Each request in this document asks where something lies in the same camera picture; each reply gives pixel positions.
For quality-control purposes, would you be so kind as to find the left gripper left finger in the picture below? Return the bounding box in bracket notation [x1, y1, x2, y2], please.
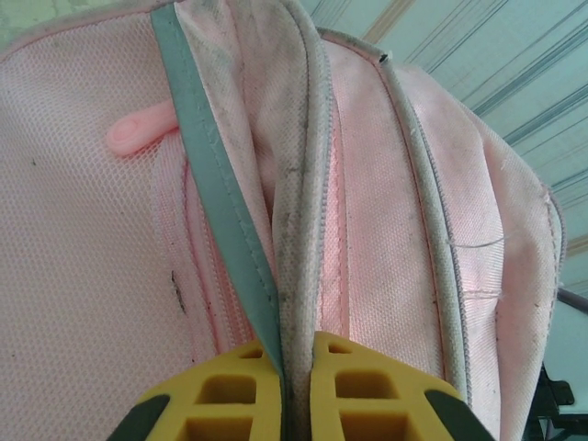
[107, 342, 282, 441]

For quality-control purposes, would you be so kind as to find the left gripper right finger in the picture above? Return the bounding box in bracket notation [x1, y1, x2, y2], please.
[310, 329, 500, 441]

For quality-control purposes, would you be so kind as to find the pink student backpack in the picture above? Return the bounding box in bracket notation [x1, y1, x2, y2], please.
[0, 0, 571, 441]

